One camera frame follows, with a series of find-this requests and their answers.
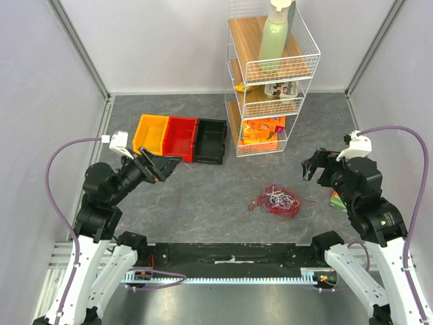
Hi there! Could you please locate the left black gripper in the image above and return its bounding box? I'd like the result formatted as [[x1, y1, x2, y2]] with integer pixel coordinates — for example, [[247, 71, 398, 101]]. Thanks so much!
[[109, 145, 183, 203]]

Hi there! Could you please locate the red cable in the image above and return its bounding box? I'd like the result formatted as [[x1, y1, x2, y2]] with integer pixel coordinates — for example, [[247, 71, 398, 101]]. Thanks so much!
[[248, 183, 317, 223]]

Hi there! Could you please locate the white cable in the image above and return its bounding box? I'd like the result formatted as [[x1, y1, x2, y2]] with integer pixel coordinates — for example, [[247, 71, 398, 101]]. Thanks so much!
[[265, 191, 294, 209]]

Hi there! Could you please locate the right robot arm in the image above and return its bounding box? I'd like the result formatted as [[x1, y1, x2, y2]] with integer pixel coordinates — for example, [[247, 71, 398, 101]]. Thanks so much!
[[302, 148, 432, 324]]

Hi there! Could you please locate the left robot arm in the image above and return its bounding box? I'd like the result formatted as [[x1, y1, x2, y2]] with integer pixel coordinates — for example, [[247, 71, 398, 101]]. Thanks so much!
[[34, 148, 182, 324]]

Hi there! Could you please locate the yellow plastic bin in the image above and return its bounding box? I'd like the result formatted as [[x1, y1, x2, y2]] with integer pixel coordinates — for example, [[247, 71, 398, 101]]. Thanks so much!
[[133, 114, 169, 156]]

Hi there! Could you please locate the red plastic bin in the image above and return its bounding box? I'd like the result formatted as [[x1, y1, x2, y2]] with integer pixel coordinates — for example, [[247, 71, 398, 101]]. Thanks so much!
[[162, 116, 198, 163]]

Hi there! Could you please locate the orange snack box on table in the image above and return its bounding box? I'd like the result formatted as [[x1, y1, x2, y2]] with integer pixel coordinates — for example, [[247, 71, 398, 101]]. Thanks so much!
[[329, 192, 347, 212]]

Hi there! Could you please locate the black plastic bin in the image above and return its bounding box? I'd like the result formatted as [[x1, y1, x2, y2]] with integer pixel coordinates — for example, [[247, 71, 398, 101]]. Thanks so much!
[[193, 118, 227, 165]]

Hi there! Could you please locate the orange box in rack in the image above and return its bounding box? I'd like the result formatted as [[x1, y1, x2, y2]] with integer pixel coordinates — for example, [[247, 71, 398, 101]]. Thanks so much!
[[242, 116, 286, 144]]

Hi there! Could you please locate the white chocolate snack pack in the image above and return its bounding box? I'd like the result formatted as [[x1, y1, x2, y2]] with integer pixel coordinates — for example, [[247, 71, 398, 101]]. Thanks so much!
[[264, 81, 298, 99]]

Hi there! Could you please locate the yellow snack bag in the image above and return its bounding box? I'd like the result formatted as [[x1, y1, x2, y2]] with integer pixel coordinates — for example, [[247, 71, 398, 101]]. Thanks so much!
[[233, 83, 259, 93]]

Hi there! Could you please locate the green bottle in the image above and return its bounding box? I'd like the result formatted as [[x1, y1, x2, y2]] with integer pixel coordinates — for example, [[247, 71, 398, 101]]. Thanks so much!
[[259, 0, 296, 73]]

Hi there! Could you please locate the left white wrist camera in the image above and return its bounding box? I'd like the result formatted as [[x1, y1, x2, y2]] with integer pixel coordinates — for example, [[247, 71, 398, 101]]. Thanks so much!
[[101, 131, 133, 158]]

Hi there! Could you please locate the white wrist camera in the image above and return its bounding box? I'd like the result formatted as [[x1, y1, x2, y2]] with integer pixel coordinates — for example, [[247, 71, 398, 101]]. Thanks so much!
[[101, 131, 133, 158], [336, 130, 372, 161]]

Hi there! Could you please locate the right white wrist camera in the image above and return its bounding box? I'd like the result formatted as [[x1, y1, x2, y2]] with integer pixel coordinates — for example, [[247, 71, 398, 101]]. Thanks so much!
[[336, 130, 372, 161]]

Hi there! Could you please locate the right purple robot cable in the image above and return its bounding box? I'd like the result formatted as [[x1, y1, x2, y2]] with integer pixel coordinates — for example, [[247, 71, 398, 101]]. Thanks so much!
[[360, 125, 429, 322]]

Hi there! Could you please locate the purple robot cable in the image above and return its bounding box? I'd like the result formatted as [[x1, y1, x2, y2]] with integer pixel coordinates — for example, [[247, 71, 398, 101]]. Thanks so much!
[[45, 137, 103, 316], [360, 125, 429, 322]]

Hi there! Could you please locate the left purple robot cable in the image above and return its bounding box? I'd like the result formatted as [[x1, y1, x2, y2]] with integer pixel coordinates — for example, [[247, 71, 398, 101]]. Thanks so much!
[[45, 137, 103, 316]]

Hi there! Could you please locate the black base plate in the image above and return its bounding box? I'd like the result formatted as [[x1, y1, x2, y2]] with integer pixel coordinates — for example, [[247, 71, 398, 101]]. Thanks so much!
[[133, 243, 328, 277]]

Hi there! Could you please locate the white wire shelf rack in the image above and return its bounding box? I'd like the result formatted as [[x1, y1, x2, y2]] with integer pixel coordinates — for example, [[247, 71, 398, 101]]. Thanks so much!
[[225, 1, 321, 157]]

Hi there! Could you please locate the slotted cable duct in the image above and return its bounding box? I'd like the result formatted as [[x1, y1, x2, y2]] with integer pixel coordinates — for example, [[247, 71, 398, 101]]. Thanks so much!
[[120, 268, 336, 286]]

